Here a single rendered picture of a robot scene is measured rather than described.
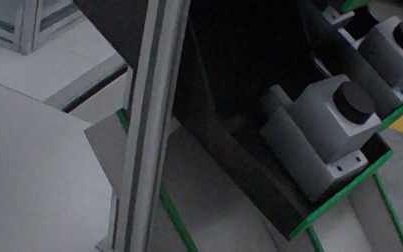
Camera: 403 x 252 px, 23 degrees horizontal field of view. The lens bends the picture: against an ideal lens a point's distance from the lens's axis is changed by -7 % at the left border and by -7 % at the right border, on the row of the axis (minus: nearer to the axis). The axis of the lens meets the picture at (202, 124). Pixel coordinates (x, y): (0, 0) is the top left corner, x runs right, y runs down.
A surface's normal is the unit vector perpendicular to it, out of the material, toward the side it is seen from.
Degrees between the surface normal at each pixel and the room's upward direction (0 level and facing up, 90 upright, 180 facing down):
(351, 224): 45
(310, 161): 87
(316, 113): 87
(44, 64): 0
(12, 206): 0
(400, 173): 0
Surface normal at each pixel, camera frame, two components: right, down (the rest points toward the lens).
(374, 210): -0.58, 0.32
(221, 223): 0.67, -0.33
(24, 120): 0.15, -0.86
